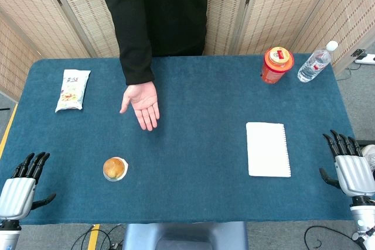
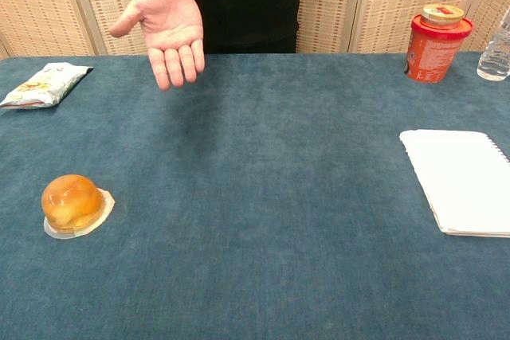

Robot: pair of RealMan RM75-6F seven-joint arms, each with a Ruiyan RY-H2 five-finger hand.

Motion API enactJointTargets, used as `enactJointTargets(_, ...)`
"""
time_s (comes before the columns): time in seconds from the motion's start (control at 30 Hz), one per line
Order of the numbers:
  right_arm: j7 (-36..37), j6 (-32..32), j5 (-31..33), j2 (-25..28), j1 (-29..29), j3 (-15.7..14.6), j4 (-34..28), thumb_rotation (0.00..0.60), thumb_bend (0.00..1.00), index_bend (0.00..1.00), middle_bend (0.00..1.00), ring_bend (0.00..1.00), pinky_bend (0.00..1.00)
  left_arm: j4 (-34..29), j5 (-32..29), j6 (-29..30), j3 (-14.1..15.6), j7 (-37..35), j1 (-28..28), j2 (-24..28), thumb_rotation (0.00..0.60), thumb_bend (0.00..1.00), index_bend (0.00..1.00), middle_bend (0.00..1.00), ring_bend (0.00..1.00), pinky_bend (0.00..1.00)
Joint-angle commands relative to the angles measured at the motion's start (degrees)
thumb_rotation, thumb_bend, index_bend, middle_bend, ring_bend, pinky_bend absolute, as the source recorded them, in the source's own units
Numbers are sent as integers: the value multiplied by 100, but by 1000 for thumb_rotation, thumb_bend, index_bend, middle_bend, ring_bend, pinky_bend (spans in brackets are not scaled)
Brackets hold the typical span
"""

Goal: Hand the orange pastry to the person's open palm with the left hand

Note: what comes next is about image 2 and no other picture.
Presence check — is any clear plastic water bottle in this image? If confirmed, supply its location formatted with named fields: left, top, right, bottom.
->
left=476, top=8, right=510, bottom=82

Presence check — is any person's open bare hand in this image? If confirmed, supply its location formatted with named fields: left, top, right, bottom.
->
left=108, top=0, right=206, bottom=92

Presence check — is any white green snack packet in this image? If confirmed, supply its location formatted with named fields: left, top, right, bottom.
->
left=0, top=62, right=94, bottom=111

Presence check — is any small gold lidded tin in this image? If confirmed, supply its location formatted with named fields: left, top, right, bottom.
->
left=421, top=3, right=465, bottom=29

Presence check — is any white spiral notebook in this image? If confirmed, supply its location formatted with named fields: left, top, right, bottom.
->
left=398, top=129, right=510, bottom=237

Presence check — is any blue velvet tablecloth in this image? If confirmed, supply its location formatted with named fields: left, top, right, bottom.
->
left=0, top=51, right=510, bottom=340

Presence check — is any orange fruit jelly cup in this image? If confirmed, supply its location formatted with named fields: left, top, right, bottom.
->
left=41, top=174, right=116, bottom=241

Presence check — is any red cylindrical canister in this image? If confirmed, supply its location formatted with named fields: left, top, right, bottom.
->
left=405, top=14, right=475, bottom=84

